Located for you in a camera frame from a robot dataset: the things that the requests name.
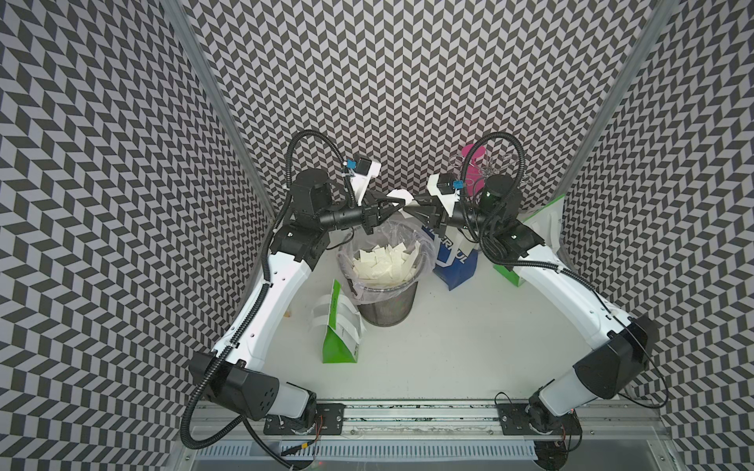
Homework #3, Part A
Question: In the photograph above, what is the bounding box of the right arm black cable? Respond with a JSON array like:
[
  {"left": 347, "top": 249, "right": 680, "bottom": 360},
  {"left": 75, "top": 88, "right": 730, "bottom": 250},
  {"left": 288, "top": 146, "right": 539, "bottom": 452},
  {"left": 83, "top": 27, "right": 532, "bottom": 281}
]
[{"left": 458, "top": 131, "right": 671, "bottom": 455}]

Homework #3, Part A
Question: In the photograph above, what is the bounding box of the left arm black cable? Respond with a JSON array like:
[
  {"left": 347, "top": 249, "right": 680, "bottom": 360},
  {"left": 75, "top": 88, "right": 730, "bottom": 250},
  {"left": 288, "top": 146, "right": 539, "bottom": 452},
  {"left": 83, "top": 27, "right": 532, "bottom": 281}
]
[{"left": 179, "top": 128, "right": 355, "bottom": 471}]

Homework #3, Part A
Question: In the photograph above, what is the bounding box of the aluminium corner post left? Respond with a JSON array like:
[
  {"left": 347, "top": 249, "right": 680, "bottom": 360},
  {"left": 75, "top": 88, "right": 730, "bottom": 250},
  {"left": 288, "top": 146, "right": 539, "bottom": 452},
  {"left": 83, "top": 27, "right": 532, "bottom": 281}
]
[{"left": 161, "top": 0, "right": 274, "bottom": 216}]

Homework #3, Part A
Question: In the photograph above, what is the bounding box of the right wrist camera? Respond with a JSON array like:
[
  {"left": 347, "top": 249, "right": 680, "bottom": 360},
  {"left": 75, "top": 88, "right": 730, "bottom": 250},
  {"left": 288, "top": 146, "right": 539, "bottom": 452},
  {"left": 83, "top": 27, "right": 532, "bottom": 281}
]
[{"left": 426, "top": 173, "right": 463, "bottom": 210}]

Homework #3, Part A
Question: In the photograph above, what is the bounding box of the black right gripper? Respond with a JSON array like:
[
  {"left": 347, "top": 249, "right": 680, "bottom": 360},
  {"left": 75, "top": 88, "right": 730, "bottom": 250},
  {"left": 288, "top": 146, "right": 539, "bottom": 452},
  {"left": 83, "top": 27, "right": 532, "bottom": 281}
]
[{"left": 403, "top": 189, "right": 498, "bottom": 237}]

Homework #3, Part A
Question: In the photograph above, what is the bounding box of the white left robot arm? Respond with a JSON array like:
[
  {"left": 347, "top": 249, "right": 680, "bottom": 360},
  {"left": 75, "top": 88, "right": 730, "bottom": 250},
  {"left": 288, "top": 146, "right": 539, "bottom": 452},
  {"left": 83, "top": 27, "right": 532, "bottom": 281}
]
[{"left": 180, "top": 169, "right": 406, "bottom": 449}]

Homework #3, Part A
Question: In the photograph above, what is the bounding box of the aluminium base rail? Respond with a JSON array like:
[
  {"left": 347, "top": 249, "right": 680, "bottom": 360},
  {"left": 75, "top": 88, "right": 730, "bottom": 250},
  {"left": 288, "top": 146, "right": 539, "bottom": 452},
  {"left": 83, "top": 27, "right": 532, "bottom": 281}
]
[{"left": 176, "top": 398, "right": 679, "bottom": 471}]

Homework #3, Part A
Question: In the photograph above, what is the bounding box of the pink hourglass ornament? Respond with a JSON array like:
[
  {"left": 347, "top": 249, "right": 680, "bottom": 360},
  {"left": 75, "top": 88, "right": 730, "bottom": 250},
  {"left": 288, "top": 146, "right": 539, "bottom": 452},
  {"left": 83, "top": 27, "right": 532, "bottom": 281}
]
[{"left": 465, "top": 145, "right": 486, "bottom": 197}]

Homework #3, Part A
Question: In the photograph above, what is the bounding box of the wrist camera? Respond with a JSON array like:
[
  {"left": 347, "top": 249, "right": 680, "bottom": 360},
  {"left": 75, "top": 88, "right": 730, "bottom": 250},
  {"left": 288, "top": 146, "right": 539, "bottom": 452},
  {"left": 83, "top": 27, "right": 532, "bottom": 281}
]
[
  {"left": 426, "top": 173, "right": 463, "bottom": 210},
  {"left": 346, "top": 157, "right": 382, "bottom": 205}
]

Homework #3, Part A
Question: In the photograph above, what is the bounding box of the green white bag right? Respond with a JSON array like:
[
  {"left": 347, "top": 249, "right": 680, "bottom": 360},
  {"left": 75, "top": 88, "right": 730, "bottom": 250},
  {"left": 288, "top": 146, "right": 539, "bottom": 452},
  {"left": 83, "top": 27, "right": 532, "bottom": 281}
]
[{"left": 499, "top": 195, "right": 566, "bottom": 264}]

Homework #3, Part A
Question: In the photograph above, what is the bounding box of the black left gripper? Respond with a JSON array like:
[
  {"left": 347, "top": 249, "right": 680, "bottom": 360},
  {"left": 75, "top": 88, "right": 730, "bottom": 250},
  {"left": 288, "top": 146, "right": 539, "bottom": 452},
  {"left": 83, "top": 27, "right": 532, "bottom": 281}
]
[{"left": 317, "top": 189, "right": 404, "bottom": 236}]

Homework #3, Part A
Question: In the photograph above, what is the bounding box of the aluminium corner post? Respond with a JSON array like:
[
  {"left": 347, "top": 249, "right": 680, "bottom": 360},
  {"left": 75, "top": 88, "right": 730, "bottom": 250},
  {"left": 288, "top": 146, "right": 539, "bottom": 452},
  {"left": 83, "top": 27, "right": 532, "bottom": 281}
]
[
  {"left": 551, "top": 0, "right": 681, "bottom": 201},
  {"left": 161, "top": 0, "right": 274, "bottom": 216}
]

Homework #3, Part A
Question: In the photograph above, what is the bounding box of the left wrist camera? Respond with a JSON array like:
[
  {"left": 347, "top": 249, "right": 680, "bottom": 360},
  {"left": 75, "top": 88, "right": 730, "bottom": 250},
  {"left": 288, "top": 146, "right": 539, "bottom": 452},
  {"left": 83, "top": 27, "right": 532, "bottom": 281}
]
[{"left": 346, "top": 157, "right": 382, "bottom": 205}]

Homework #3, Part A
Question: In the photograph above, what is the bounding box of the clear plastic bin liner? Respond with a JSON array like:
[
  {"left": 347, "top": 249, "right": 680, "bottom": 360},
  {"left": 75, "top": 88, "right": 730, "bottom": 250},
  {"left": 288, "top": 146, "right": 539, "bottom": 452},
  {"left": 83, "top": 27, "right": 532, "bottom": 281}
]
[{"left": 337, "top": 220, "right": 438, "bottom": 306}]

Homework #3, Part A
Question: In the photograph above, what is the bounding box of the green white bag front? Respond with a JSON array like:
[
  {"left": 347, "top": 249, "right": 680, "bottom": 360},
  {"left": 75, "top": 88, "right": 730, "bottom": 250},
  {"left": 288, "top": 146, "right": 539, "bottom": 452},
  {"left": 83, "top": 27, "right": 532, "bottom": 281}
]
[{"left": 310, "top": 280, "right": 365, "bottom": 364}]

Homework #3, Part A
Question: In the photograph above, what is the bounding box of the blue paper bag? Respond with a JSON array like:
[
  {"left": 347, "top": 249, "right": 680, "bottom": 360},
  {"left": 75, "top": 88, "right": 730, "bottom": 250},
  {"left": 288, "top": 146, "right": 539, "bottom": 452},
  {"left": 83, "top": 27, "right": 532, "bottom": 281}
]
[{"left": 424, "top": 228, "right": 479, "bottom": 290}]

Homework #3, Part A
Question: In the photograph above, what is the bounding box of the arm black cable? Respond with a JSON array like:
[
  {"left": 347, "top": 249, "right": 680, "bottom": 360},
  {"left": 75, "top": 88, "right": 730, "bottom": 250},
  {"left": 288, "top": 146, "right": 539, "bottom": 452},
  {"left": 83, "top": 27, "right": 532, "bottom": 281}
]
[
  {"left": 458, "top": 131, "right": 671, "bottom": 455},
  {"left": 179, "top": 128, "right": 355, "bottom": 471}
]

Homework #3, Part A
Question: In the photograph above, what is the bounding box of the aluminium corner post right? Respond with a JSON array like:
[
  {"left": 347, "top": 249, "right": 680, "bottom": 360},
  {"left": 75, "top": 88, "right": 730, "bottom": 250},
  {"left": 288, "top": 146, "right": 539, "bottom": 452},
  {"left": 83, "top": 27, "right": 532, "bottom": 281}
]
[{"left": 551, "top": 0, "right": 681, "bottom": 201}]

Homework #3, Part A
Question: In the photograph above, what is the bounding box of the mesh waste bin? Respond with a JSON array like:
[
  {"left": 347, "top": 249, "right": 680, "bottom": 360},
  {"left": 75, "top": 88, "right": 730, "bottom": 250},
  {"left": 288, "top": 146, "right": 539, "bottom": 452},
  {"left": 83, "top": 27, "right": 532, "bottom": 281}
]
[{"left": 337, "top": 220, "right": 437, "bottom": 328}]

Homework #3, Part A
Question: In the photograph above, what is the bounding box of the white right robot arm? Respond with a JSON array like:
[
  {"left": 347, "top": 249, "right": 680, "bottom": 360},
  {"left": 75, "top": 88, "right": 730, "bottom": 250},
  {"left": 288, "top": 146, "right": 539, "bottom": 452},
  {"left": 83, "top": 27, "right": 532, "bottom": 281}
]
[{"left": 406, "top": 174, "right": 658, "bottom": 435}]

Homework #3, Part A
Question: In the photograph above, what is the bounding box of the green white bag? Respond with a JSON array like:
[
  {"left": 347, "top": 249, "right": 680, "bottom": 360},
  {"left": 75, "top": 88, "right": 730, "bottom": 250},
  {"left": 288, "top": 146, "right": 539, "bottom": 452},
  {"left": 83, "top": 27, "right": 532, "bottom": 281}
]
[
  {"left": 499, "top": 195, "right": 566, "bottom": 264},
  {"left": 310, "top": 280, "right": 365, "bottom": 364}
]

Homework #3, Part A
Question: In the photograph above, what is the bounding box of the pile of receipt scraps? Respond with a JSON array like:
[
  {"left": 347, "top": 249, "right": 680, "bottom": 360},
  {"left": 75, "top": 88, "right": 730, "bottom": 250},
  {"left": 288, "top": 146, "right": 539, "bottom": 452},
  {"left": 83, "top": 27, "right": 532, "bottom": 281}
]
[{"left": 353, "top": 243, "right": 420, "bottom": 288}]

